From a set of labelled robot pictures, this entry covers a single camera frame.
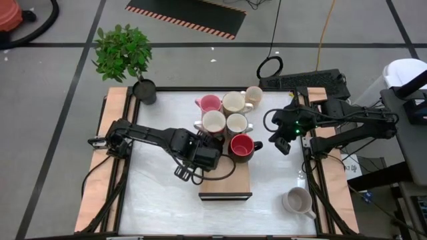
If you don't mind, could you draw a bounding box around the black silver clamp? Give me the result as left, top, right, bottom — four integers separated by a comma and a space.
87, 135, 113, 149

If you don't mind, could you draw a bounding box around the yellow cable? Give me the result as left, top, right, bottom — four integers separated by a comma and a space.
315, 0, 336, 73

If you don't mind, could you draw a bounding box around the white paper label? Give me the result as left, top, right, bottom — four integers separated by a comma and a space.
340, 153, 363, 181

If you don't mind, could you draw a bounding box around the green potted plant black pot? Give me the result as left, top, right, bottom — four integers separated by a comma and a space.
91, 23, 158, 106

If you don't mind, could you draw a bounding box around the wooden shelf riser black frame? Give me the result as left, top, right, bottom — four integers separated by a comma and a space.
197, 95, 253, 202

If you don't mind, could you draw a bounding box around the white plastic container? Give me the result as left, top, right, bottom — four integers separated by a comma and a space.
382, 58, 427, 91

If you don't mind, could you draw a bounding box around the orange shop vacuum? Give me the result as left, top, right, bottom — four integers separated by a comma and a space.
0, 0, 37, 44

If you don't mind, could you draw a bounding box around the pink ceramic mug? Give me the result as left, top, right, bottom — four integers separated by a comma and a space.
194, 94, 224, 116

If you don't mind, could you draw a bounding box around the black hazard-striped floor mat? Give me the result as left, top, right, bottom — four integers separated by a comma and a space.
125, 0, 248, 41

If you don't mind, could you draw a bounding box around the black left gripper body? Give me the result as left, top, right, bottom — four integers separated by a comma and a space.
191, 148, 222, 173

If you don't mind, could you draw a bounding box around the yellow dotted white-handled mug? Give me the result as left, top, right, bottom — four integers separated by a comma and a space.
240, 85, 264, 108

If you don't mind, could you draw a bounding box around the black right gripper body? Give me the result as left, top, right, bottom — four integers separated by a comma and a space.
272, 105, 321, 139

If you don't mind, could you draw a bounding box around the large cream ceramic mug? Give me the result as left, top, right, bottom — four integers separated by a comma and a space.
222, 91, 254, 117

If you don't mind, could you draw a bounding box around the black desk device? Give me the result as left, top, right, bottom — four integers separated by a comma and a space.
402, 98, 427, 126

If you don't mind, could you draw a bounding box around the black mug red interior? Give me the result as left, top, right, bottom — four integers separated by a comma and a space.
227, 133, 264, 164

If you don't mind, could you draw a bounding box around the black coiled floor cable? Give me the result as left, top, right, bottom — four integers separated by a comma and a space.
256, 0, 284, 81

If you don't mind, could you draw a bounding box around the small white ceramic mug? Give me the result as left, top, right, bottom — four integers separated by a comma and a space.
226, 113, 254, 137

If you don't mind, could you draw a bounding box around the beige grey ceramic mug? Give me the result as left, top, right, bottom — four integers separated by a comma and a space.
282, 186, 317, 220

